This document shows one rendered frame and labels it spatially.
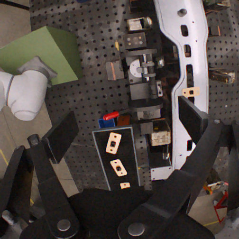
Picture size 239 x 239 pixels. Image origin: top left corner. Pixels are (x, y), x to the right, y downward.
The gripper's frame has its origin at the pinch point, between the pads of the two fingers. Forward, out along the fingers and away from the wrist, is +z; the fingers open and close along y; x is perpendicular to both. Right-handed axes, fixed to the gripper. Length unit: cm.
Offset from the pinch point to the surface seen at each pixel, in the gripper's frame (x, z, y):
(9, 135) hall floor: -66, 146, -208
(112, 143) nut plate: -20.8, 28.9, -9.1
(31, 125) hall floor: -54, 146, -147
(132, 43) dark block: 10.7, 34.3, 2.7
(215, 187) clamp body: -70, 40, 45
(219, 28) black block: 17, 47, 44
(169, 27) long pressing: 17, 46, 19
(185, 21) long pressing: 19, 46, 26
